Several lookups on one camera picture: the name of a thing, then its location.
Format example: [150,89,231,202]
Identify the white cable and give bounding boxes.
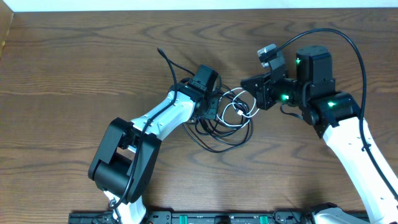
[216,87,261,128]

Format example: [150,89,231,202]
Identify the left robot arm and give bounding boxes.
[88,79,221,223]

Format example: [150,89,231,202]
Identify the camera black cable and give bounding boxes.
[108,47,197,223]
[275,27,398,200]

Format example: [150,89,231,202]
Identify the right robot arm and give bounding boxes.
[241,44,397,223]

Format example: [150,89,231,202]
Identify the left camera black cable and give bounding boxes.
[108,47,197,223]

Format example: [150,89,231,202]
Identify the cardboard panel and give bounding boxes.
[0,0,14,55]

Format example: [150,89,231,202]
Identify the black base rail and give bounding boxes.
[68,202,371,224]

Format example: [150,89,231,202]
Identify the right camera black cable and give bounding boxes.
[275,27,398,200]

